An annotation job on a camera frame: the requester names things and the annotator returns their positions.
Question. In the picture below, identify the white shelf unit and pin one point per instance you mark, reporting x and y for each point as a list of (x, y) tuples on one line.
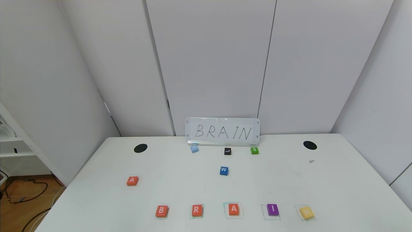
[(19, 151)]

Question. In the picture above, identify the white BRAIN sign board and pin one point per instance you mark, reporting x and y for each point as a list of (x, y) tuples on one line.
[(225, 131)]

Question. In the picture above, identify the orange block letter A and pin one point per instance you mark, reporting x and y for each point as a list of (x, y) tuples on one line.
[(132, 181), (234, 209)]

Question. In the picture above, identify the green block letter S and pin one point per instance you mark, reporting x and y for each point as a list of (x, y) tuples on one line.
[(255, 150)]

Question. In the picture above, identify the light blue letter block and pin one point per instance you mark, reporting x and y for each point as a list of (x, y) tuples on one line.
[(194, 149)]

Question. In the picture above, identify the orange block letter B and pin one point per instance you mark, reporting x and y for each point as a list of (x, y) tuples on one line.
[(161, 211)]

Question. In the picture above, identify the black block letter L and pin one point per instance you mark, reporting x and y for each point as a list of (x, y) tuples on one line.
[(228, 151)]

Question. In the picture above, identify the yellow letter block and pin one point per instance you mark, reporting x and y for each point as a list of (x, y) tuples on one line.
[(307, 213)]

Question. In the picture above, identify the blue block letter W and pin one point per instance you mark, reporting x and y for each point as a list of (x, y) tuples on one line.
[(224, 171)]

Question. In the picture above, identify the purple block letter I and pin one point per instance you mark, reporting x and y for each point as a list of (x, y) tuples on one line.
[(273, 209)]

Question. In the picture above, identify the black table grommet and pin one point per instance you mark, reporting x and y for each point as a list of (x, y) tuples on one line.
[(140, 148), (310, 145)]

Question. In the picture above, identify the orange block letter R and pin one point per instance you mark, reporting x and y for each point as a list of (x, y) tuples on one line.
[(197, 210)]

